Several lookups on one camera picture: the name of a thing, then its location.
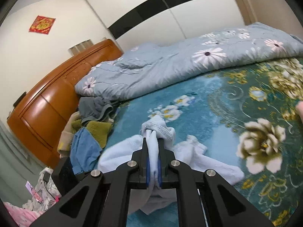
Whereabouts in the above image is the light blue sweatshirt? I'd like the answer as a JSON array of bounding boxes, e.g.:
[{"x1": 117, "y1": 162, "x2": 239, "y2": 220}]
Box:
[{"x1": 97, "y1": 115, "x2": 244, "y2": 215}]

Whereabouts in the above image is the blue folded cloth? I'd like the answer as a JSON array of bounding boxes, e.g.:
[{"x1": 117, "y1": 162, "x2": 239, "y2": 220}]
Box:
[{"x1": 70, "y1": 128, "x2": 102, "y2": 175}]

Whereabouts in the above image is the beige and yellow fuzzy garment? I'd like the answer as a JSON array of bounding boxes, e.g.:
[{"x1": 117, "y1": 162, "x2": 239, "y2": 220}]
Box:
[{"x1": 57, "y1": 111, "x2": 114, "y2": 157}]

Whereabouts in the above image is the pink plush item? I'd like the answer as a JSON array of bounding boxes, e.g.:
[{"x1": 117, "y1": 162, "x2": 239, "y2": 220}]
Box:
[{"x1": 4, "y1": 202, "x2": 41, "y2": 227}]

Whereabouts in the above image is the orange wooden headboard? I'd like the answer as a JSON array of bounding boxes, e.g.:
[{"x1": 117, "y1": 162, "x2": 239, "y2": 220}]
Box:
[{"x1": 7, "y1": 39, "x2": 122, "y2": 168}]

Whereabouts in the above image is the grey garment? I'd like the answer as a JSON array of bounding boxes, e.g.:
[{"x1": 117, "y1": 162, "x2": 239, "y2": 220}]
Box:
[{"x1": 78, "y1": 96, "x2": 120, "y2": 126}]

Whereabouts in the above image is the pink fluffy blanket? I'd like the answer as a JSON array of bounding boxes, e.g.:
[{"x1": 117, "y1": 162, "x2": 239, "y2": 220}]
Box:
[{"x1": 296, "y1": 101, "x2": 303, "y2": 123}]

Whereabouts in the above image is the blue floral quilt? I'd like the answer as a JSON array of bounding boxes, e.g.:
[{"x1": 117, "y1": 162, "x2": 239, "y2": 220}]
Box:
[{"x1": 75, "y1": 23, "x2": 302, "y2": 101}]

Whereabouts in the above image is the wall switch panel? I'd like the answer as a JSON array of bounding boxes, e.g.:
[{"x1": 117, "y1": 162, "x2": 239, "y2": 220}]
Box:
[{"x1": 68, "y1": 40, "x2": 94, "y2": 55}]

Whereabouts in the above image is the red wall decoration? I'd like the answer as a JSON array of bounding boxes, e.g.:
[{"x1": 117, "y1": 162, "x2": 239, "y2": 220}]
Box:
[{"x1": 29, "y1": 15, "x2": 55, "y2": 35}]

